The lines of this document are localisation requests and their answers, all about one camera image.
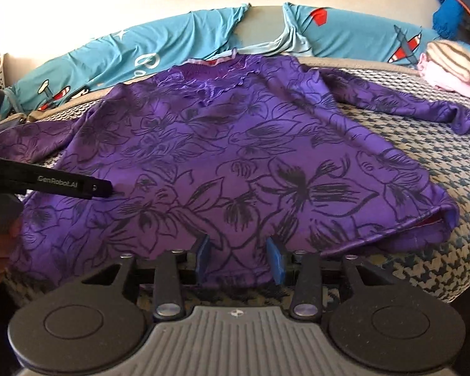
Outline pink striped folded clothes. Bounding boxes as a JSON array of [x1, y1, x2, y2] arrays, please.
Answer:
[[417, 40, 470, 106]]

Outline grey backrest cushion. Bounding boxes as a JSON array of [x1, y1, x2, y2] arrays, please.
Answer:
[[235, 6, 288, 48]]

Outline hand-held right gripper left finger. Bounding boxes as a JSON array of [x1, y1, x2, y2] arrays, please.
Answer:
[[80, 236, 211, 319]]

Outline purple floral sweater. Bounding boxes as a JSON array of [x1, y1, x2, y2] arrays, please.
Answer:
[[0, 54, 470, 288]]

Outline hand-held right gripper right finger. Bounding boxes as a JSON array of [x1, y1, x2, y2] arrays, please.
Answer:
[[266, 237, 393, 319]]

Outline blue printed cover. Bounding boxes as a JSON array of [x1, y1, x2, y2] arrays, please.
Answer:
[[8, 2, 470, 112]]

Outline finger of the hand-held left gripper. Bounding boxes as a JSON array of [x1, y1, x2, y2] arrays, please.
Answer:
[[91, 180, 113, 200]]

